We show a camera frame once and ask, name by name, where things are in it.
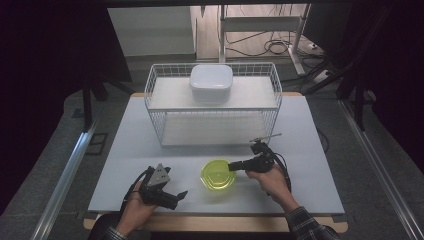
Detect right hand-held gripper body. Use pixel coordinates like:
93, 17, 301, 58
247, 132, 283, 174

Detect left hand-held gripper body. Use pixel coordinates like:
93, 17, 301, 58
138, 162, 180, 211

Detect green translucent bowl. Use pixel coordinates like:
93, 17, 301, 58
199, 158, 239, 192

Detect white wire shelf rack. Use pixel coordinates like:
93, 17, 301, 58
143, 61, 284, 149

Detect white square bowl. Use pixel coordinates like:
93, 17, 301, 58
188, 63, 234, 105

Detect person's right hand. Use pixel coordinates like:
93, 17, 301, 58
244, 164, 300, 215

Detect person's left hand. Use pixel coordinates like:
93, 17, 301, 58
115, 189, 158, 235

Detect black floor hatch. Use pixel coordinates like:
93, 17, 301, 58
84, 132, 110, 156

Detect black metal stand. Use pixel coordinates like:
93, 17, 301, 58
80, 70, 135, 132
335, 66, 378, 132

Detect white power strip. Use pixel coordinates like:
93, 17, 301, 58
312, 69, 335, 85

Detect white cabinet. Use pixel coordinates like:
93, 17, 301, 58
107, 5, 197, 58

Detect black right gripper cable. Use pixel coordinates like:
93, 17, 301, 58
270, 150, 293, 195

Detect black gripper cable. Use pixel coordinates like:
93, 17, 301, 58
120, 169, 150, 212
270, 150, 293, 195

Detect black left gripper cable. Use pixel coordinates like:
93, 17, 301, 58
120, 169, 150, 212

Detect thin black cable loop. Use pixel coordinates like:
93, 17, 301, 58
315, 127, 331, 155

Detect aluminium rail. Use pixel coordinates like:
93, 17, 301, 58
337, 99, 424, 240
30, 120, 99, 240

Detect black cables on floor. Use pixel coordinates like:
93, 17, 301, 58
225, 30, 323, 58

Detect white metal desk frame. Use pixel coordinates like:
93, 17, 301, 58
217, 3, 313, 77

